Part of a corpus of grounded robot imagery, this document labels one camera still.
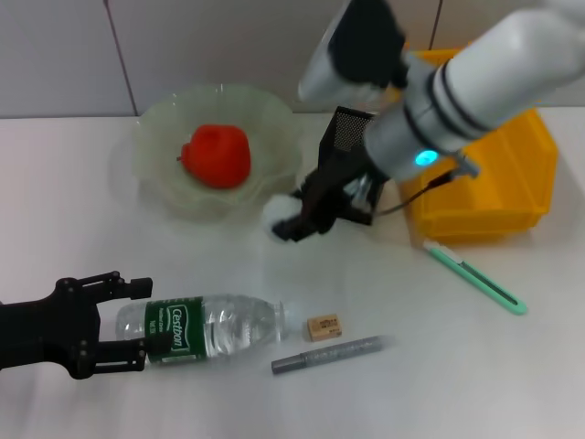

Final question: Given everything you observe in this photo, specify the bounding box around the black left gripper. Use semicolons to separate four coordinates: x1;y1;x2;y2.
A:
0;271;177;380

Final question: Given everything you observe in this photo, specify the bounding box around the orange fruit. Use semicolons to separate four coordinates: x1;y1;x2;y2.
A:
176;123;252;189

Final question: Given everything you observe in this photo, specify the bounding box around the green wavy glass fruit plate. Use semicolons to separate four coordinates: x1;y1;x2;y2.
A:
132;82;306;223

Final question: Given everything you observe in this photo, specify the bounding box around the black mesh pen holder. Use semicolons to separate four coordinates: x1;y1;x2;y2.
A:
317;105;389;227

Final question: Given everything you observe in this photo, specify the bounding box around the small tan eraser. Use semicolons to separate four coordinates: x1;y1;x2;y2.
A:
306;313;345;343

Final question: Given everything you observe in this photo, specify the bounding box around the clear green-label water bottle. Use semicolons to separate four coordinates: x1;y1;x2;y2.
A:
113;294;303;367

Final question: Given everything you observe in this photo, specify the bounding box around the green toothbrush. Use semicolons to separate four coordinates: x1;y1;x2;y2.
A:
422;241;529;316

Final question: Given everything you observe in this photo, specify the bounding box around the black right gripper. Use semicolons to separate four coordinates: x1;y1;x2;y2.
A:
272;150;389;243

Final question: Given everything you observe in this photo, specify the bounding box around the yellow plastic bin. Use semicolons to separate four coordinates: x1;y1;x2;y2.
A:
399;48;559;248

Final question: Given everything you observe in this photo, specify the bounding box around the grey marker pen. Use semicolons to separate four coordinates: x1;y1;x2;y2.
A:
271;335;388;376

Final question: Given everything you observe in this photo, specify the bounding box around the white paper ball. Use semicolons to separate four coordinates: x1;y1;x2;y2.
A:
261;192;306;243

